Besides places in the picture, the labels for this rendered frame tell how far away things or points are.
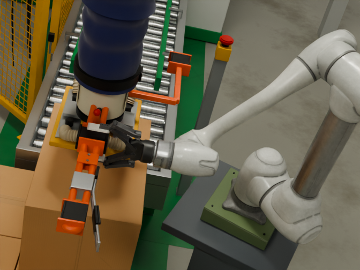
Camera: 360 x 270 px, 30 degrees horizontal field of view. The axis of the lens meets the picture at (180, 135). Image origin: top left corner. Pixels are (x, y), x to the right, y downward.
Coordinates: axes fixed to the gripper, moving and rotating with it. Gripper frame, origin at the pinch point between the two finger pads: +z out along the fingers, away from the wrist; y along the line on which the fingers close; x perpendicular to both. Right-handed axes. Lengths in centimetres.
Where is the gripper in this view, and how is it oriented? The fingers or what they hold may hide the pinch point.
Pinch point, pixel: (90, 141)
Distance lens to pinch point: 215.2
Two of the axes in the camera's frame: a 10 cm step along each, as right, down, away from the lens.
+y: -2.1, 7.7, 6.1
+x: 0.3, -6.1, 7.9
